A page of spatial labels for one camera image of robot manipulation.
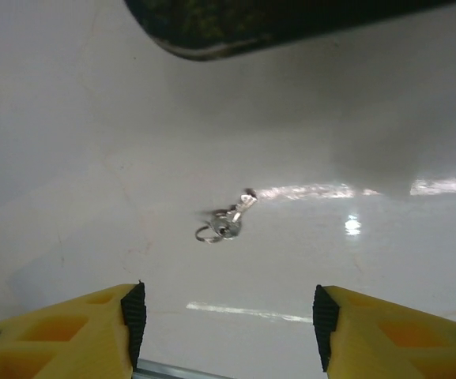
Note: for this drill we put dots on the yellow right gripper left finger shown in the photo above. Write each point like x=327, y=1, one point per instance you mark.
x=53, y=339

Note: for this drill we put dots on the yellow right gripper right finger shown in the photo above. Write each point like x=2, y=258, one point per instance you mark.
x=389, y=339

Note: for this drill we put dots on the silver key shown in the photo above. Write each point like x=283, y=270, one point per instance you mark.
x=228, y=229

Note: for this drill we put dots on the starry night painted tin box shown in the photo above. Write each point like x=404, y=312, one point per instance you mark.
x=231, y=23

